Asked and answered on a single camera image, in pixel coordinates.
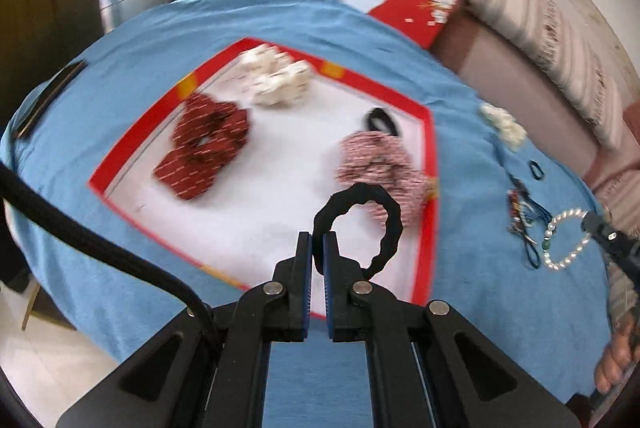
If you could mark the dark red striped scrunchie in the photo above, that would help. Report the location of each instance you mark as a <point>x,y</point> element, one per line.
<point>200,147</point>

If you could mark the striped cushion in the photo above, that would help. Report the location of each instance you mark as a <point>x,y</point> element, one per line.
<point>545,32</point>

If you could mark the cream white scrunchie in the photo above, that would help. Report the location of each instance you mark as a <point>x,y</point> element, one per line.
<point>282,85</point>
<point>260,60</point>

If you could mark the blue tablecloth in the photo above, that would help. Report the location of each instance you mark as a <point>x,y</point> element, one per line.
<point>125,57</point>

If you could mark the red tray with white inside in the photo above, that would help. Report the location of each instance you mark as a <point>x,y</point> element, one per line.
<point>280,208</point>

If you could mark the pink patterned scrunchie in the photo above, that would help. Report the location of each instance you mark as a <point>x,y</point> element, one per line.
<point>380,162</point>

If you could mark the pink sofa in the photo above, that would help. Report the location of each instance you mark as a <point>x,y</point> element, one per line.
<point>490,57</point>

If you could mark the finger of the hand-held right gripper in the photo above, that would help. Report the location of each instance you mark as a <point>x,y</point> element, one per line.
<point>612,240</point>

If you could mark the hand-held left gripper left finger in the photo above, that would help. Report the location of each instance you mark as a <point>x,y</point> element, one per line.
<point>308,270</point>

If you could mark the white flower hair clip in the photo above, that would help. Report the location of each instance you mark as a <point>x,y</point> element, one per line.
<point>505,125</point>

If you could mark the person's right forearm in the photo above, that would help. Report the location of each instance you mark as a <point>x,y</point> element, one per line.
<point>622,295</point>

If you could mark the flat black device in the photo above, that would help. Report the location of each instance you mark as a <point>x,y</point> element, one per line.
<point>50,100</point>

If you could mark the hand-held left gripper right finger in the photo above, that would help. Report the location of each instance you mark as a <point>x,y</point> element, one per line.
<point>328,270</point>

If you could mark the person's right hand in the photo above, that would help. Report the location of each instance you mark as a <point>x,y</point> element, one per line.
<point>620,353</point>

